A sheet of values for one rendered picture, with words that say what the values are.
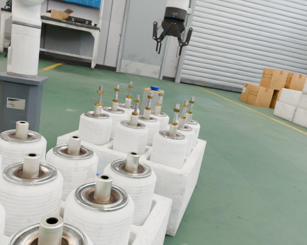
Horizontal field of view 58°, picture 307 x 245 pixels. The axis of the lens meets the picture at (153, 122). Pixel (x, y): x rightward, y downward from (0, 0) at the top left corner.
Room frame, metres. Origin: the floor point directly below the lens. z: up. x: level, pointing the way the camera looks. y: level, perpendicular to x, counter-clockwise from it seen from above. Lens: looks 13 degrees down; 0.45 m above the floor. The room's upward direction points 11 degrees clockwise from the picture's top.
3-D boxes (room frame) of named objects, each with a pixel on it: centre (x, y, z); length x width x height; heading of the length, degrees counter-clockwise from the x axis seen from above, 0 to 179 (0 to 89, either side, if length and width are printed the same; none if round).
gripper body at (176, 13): (1.01, -0.01, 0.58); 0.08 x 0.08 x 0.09
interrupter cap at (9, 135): (0.53, 0.25, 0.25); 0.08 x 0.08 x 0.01
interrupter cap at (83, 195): (0.36, 0.05, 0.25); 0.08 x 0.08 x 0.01
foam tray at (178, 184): (0.90, 0.03, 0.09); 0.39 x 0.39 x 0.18; 75
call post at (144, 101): (1.20, 0.02, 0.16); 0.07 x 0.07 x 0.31; 75
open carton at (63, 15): (5.36, 2.05, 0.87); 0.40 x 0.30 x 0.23; 88
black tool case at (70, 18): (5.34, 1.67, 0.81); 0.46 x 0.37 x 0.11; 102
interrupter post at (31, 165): (0.38, 0.17, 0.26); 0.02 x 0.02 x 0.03
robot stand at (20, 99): (1.00, 0.49, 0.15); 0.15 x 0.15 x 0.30; 12
